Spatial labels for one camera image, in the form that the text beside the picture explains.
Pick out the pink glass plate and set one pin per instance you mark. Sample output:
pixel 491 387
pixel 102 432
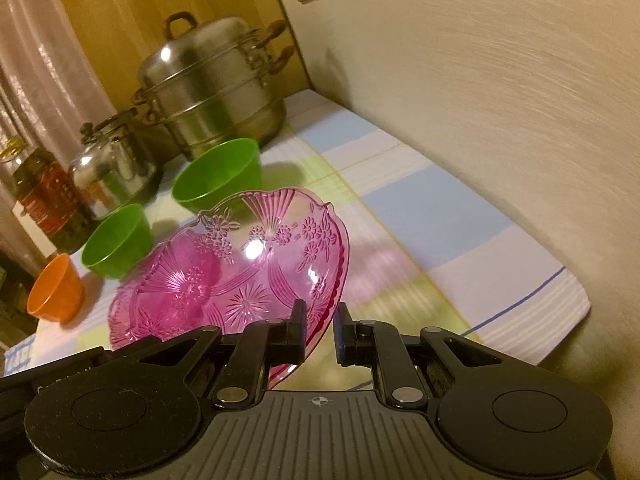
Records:
pixel 240 270

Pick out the shiny translucent curtain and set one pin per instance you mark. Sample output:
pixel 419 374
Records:
pixel 40 60

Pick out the orange plastic bowl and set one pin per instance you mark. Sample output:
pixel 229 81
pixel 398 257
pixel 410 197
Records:
pixel 52 290

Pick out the checked pastel tablecloth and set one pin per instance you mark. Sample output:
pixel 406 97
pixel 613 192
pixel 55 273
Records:
pixel 400 200

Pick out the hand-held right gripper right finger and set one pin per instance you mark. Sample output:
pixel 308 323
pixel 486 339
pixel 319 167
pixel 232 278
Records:
pixel 343 327

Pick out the green plastic bowl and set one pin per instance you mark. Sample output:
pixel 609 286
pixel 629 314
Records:
pixel 115 245
pixel 220 175

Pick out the stainless steel steamer pot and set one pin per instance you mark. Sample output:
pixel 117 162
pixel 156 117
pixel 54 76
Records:
pixel 210 95

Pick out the stainless steel kettle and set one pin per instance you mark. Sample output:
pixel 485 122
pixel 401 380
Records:
pixel 110 170

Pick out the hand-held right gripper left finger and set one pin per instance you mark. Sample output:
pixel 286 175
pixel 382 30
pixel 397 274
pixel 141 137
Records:
pixel 299 322

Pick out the large cooking oil bottle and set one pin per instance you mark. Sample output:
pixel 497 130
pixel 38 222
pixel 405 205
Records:
pixel 50 200

